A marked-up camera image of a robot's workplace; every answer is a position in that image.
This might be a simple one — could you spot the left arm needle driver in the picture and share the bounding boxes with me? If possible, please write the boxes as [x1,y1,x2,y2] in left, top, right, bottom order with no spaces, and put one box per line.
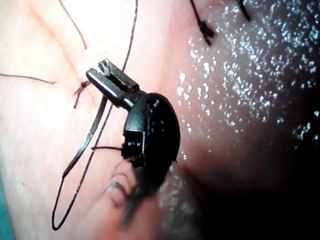
[121,89,182,169]

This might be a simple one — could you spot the tissue pad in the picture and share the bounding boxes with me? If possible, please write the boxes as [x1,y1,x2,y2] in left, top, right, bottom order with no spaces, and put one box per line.
[0,0,320,240]

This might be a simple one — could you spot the black stitching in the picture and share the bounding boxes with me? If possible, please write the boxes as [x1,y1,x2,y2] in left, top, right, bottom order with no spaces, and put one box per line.
[73,80,92,110]
[189,0,251,46]

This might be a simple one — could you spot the left arm needle driver jaw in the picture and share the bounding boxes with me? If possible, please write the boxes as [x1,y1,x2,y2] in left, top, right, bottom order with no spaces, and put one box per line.
[85,67,131,109]
[98,58,141,95]

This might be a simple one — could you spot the blue-green cloth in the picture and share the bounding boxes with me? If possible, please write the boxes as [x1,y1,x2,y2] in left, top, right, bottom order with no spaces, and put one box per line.
[0,147,16,240]

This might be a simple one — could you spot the black thread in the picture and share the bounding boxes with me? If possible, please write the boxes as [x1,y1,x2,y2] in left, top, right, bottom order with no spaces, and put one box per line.
[0,0,140,231]

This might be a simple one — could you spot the curved steel needle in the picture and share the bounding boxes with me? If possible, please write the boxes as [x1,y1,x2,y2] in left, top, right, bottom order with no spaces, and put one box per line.
[61,96,109,179]

